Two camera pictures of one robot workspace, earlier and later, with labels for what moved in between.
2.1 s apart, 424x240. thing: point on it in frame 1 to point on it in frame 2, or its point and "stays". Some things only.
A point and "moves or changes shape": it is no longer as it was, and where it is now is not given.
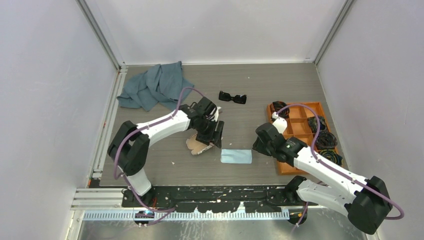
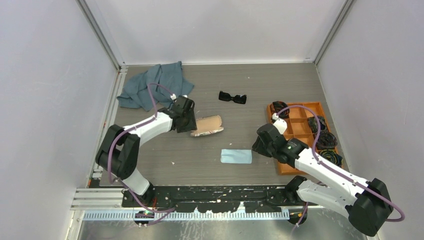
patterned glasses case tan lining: x=196 y=146 moves or changes shape
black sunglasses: x=227 y=97 stays
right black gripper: x=257 y=145 stays
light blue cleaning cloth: x=236 y=156 stays
